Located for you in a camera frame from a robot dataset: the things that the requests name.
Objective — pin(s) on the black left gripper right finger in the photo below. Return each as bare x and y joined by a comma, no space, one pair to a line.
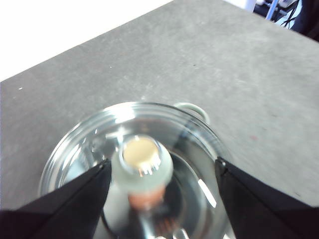
261,211

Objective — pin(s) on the glass lid with green knob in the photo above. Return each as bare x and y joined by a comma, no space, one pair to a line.
142,161

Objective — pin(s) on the blue and white background frame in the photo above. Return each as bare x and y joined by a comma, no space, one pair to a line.
272,8

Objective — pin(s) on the dark background object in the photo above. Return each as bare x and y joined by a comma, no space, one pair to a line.
311,20

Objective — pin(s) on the grey-green electric pot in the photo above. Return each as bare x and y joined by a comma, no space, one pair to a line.
200,110

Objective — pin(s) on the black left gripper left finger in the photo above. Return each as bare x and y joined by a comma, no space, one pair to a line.
57,214

